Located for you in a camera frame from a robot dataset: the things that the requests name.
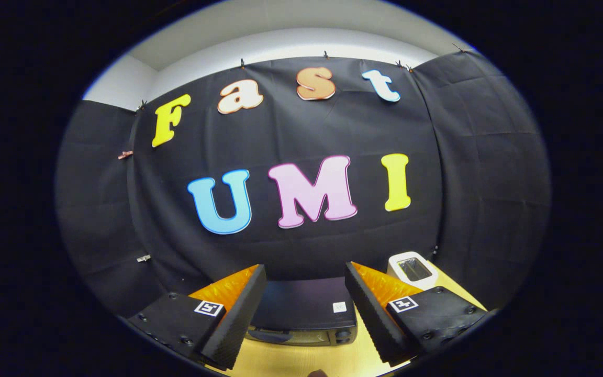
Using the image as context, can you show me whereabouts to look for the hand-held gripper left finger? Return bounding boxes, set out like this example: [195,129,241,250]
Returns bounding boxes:
[128,263,268,370]

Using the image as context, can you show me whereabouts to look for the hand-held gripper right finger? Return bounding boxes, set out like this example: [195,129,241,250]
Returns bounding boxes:
[344,261,489,366]

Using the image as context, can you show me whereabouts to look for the black toaster oven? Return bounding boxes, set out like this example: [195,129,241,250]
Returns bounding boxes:
[245,276,359,346]

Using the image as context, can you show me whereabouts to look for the white toaster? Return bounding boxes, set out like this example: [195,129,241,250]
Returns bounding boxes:
[387,251,439,291]

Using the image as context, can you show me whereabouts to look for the row of black binder clips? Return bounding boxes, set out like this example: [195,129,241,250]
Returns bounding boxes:
[138,45,464,109]

